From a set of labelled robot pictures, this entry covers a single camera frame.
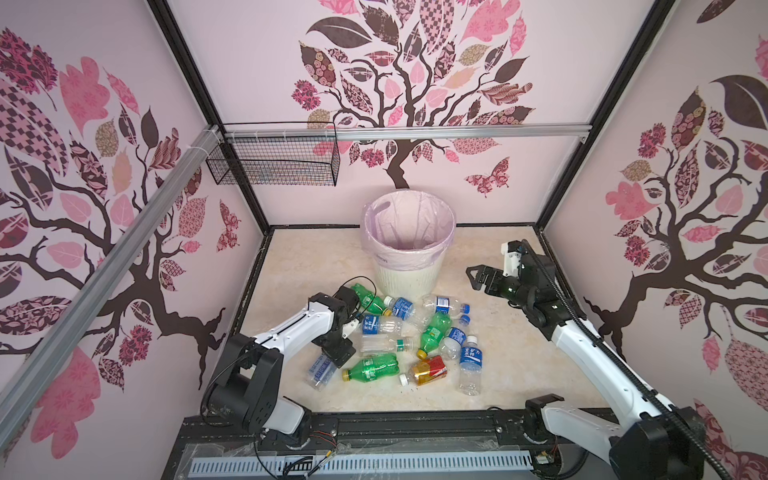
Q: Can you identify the green bottle near bin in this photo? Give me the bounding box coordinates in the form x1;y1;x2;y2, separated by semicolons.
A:
351;283;392;315

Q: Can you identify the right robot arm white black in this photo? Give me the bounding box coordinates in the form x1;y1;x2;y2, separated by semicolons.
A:
466;242;708;479

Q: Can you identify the white slotted cable duct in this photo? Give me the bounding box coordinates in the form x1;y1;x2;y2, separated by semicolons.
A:
186;451;533;479

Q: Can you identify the large clear bottle blue label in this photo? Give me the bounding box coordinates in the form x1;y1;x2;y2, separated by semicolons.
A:
306;354;337;391

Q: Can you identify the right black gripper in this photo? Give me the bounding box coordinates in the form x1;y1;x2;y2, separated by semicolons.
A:
466;265;532;310

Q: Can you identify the clear bottle blue cap label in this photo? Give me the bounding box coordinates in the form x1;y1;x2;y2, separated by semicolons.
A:
420;294;470;319

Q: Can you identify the clear bottle blue chinese label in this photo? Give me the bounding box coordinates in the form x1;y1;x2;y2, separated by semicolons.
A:
361;314;407;336

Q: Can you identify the green bottle front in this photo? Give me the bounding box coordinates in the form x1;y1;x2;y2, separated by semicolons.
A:
342;353;400;383

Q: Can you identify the small bottle blue label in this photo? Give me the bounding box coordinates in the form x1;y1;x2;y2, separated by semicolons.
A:
439;315;471;360

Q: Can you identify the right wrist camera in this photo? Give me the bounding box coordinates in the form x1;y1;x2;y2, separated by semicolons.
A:
501;241;525;278

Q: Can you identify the left aluminium rail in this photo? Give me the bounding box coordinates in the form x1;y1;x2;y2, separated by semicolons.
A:
1;125;222;448

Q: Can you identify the clear square bottle green band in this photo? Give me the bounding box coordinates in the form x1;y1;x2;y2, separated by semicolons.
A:
360;334;414;355

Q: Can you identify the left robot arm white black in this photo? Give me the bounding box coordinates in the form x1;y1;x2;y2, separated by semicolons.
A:
200;286;360;446

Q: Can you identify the pink plastic bin liner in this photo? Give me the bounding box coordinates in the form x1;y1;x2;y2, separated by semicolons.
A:
361;189;457;271

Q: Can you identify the rear aluminium rail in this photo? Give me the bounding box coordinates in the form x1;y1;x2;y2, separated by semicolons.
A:
225;123;592;141

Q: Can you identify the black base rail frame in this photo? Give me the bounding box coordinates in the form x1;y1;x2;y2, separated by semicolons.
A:
161;406;614;479

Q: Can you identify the green bottle yellow cap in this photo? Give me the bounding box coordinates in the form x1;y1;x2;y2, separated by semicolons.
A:
416;312;452;360

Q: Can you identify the black wire mesh basket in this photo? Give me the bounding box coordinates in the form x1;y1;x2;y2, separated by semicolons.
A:
206;120;341;187

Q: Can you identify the red gold label bottle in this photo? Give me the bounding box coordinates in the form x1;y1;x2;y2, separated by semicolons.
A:
398;355;448;386

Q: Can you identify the tall clear bottle blue label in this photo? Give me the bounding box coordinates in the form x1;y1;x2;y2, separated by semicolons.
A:
458;335;483;396

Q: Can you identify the clear bottle blue sweat label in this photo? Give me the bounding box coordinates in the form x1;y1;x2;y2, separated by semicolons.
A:
384;296;428;329

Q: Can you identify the white ribbed waste bin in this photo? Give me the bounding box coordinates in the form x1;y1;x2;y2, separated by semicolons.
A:
374;254;445;300

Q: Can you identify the aluminium rail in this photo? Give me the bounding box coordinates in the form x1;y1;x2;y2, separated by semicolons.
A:
225;123;592;141
1;125;222;448

